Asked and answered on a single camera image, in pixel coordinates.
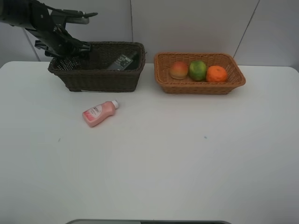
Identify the orange tangerine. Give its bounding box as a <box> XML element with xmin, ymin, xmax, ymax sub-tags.
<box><xmin>206</xmin><ymin>66</ymin><xmax>228</xmax><ymax>83</ymax></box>

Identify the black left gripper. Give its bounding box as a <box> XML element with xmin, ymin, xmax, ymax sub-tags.
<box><xmin>25</xmin><ymin>25</ymin><xmax>91</xmax><ymax>60</ymax></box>

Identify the red yellow peach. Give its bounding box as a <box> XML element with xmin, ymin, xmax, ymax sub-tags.
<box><xmin>170</xmin><ymin>61</ymin><xmax>189</xmax><ymax>80</ymax></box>

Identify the pink lotion bottle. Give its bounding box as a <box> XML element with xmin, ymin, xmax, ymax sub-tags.
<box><xmin>82</xmin><ymin>100</ymin><xmax>119</xmax><ymax>127</ymax></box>

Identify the dark brown wicker basket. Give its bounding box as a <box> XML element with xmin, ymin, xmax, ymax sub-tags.
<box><xmin>48</xmin><ymin>42</ymin><xmax>146</xmax><ymax>92</ymax></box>

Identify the translucent purple plastic cup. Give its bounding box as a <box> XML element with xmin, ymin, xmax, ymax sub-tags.
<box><xmin>57</xmin><ymin>56</ymin><xmax>81</xmax><ymax>70</ymax></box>

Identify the dark green pump bottle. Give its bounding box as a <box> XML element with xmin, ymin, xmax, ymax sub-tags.
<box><xmin>107</xmin><ymin>51</ymin><xmax>139</xmax><ymax>71</ymax></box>

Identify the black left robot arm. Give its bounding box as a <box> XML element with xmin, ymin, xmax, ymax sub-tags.
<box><xmin>0</xmin><ymin>0</ymin><xmax>97</xmax><ymax>58</ymax></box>

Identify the light orange wicker basket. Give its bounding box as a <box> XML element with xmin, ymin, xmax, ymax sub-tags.
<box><xmin>154</xmin><ymin>52</ymin><xmax>246</xmax><ymax>95</ymax></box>

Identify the green round fruit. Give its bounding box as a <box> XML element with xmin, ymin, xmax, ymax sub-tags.
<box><xmin>189</xmin><ymin>60</ymin><xmax>207</xmax><ymax>81</ymax></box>

